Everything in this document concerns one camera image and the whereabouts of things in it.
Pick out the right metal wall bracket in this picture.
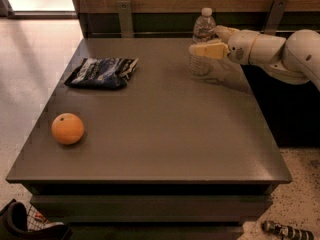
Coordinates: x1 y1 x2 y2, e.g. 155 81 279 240
263 0 289 35

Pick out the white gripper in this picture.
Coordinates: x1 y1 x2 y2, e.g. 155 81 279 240
189 25 260 65

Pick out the clear plastic water bottle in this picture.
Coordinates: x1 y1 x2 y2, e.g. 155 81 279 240
189 8 216 77

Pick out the metal wall bracket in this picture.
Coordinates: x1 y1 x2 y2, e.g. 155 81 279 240
263 0 289 35
117 0 134 38

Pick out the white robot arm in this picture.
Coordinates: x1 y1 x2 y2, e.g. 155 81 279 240
189 25 320 91

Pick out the orange fruit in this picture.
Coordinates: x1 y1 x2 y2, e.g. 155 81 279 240
51 113 84 145

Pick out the blue white chip bag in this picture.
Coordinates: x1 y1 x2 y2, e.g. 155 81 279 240
64 58 139 90

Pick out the horizontal metal rail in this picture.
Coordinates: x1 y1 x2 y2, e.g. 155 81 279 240
88 31 193 38

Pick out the left metal wall bracket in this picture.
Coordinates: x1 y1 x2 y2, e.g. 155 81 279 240
117 0 134 38

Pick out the black basket with items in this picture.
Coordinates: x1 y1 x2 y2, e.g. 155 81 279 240
0 199 72 240

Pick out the grey drawer cabinet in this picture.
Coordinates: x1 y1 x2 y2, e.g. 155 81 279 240
7 39 291 240

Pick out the black white cylindrical object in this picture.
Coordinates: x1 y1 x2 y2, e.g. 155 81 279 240
261 221 315 240

